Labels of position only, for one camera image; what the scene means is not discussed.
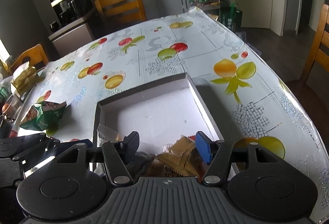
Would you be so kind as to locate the black coffee machine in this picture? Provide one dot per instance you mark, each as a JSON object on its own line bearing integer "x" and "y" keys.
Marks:
{"x": 67, "y": 11}

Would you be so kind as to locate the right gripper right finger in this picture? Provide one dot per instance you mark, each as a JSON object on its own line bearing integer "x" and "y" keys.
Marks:
{"x": 216, "y": 154}

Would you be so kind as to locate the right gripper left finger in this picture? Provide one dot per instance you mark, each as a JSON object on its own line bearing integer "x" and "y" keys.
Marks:
{"x": 118, "y": 154}

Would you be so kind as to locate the glass bowl with handle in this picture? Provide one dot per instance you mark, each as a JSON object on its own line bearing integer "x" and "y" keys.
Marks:
{"x": 12, "y": 107}

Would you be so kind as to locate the orange fruit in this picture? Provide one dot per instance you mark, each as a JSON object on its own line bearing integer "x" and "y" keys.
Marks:
{"x": 7, "y": 108}

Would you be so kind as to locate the green shrimp chips bag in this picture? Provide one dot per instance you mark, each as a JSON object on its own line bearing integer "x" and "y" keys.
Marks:
{"x": 43, "y": 115}

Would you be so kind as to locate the grey cabinet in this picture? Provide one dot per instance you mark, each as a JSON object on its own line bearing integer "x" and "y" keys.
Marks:
{"x": 66, "y": 40}

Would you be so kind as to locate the green shopping bag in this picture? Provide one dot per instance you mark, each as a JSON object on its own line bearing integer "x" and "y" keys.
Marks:
{"x": 231, "y": 16}

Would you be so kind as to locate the fruit-pattern tablecloth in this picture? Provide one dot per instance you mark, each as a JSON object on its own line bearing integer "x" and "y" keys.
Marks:
{"x": 261, "y": 106}

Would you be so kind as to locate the white cardboard box tray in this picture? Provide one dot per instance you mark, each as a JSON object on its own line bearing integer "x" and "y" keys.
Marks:
{"x": 162, "y": 112}

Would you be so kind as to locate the clear sunflower seed packet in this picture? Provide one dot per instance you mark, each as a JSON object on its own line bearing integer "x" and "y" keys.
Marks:
{"x": 141, "y": 161}

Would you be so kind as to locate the red-orange stick packet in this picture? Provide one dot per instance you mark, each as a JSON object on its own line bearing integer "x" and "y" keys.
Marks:
{"x": 192, "y": 137}

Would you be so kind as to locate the wooden chair at right side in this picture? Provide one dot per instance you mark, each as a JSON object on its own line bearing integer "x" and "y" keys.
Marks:
{"x": 316, "y": 55}

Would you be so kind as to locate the brown peanut snack packet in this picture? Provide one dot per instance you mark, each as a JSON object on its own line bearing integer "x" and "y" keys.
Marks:
{"x": 182, "y": 159}

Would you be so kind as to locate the tissue pack in gold wrapper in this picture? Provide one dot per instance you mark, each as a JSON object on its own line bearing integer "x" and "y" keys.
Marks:
{"x": 25, "y": 77}

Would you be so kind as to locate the wooden chair at left side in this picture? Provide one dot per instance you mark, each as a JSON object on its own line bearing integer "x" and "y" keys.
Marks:
{"x": 36, "y": 57}

